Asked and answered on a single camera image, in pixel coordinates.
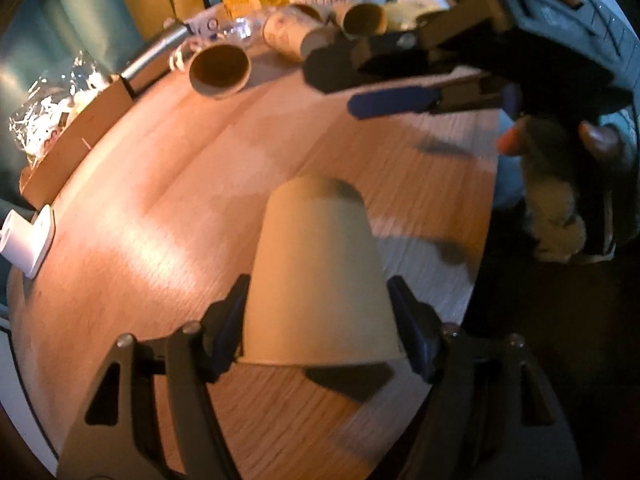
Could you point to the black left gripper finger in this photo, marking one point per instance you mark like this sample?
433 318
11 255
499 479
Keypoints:
116 434
493 418

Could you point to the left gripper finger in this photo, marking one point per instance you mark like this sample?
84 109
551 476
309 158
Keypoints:
395 101
350 62

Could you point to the plain brown paper cup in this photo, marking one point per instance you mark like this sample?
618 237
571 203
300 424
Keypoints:
318 295

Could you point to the hidden brown paper cup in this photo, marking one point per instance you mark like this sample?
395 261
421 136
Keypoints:
319 12

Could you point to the right brown paper cup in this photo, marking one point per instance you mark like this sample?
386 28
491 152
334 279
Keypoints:
360 19

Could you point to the patterned paper cup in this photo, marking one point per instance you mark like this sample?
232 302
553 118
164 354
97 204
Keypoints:
294 34

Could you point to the large brown paper cup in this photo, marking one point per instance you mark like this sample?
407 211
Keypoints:
219 70

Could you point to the person's hand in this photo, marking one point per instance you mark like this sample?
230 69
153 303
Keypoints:
567 183

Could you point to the yellow tissue pack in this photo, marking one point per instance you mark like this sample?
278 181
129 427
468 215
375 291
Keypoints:
401 16

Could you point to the small blue white box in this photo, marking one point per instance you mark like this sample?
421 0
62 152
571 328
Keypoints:
206 24

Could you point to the silver metal flask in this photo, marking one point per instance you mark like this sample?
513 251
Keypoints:
152 62

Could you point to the white desk lamp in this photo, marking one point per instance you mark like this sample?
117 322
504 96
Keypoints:
25 244

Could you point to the teal curtain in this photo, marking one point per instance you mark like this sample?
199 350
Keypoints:
45 35

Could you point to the brown cardboard box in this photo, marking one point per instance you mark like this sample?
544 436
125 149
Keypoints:
40 185

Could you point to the clear plastic snack bag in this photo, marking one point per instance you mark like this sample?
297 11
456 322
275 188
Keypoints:
54 101

